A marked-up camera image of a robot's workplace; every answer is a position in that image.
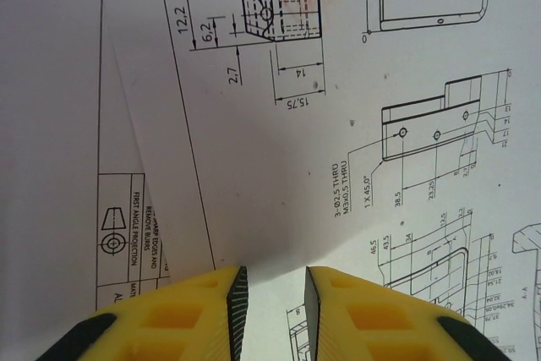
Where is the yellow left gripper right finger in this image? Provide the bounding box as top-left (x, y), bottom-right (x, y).
top-left (304, 266), bottom-right (515, 361)

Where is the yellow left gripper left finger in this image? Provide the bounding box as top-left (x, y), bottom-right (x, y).
top-left (40, 265), bottom-right (250, 361)

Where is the white technical drawing sheet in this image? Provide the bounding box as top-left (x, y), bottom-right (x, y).
top-left (0, 0), bottom-right (172, 361)

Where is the drawing sheet with red stamp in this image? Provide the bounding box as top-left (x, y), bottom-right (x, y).
top-left (90, 0), bottom-right (541, 361)

